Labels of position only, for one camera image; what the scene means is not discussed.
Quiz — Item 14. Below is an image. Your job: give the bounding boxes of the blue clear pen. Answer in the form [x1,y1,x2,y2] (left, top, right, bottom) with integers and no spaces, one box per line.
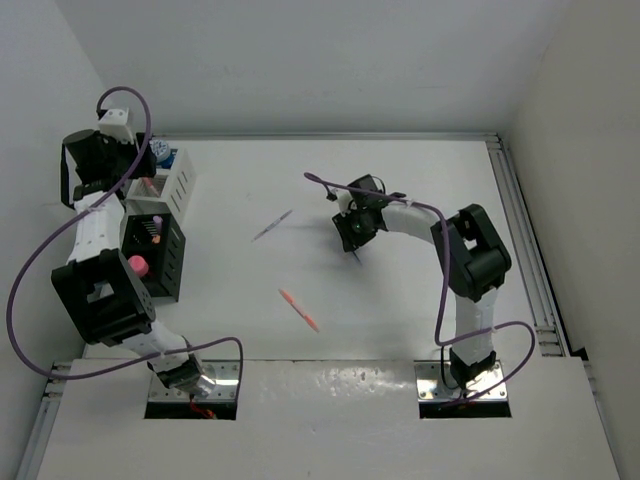
[351,251,363,266]

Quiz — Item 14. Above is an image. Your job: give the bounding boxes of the grey thin pen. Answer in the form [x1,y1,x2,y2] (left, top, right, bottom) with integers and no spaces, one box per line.
[251,209,293,243]

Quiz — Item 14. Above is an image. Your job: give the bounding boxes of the purple highlighter marker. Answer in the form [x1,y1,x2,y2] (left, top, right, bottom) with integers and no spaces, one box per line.
[152,215,163,235]

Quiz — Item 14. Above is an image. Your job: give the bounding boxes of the orange clear pen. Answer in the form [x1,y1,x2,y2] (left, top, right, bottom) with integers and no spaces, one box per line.
[278,289,320,333]

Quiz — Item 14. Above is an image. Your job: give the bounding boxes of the pink cap glue bottle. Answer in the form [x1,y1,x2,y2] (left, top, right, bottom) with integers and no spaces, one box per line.
[128,255,150,278]

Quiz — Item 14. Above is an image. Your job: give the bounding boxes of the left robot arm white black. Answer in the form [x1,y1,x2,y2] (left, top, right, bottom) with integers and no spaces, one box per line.
[51,129,212,396]

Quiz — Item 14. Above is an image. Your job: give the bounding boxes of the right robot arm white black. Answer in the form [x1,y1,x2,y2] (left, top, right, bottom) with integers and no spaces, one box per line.
[327,175,512,388]

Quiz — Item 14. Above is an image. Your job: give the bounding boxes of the white slotted organizer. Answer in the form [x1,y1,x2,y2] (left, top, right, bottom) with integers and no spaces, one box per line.
[126,148,196,225]

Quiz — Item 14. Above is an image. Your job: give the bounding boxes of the black slotted organizer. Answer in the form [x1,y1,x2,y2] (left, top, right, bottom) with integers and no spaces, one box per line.
[122,214,186,301]

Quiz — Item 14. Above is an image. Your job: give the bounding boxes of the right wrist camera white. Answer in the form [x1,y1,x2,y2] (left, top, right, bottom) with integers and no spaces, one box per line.
[326,191,353,216]

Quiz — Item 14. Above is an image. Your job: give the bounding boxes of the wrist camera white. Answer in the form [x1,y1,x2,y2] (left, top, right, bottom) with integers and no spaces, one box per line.
[326,191,353,216]
[98,108,136,144]

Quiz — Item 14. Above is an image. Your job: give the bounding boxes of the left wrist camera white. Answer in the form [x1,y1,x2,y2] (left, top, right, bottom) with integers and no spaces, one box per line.
[98,108,136,144]

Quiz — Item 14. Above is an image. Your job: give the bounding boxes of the black cable at right base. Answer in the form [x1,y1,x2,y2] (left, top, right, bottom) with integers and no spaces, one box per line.
[439,347,459,391]

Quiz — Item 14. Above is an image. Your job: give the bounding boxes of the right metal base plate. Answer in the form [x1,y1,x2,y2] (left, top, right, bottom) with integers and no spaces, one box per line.
[414,360,508,405]

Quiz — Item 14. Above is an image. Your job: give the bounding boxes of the metal base plate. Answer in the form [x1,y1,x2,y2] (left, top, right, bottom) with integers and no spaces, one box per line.
[414,360,508,405]
[148,360,240,403]

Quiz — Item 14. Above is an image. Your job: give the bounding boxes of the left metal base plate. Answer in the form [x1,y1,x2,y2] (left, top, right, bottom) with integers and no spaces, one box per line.
[148,360,240,403]

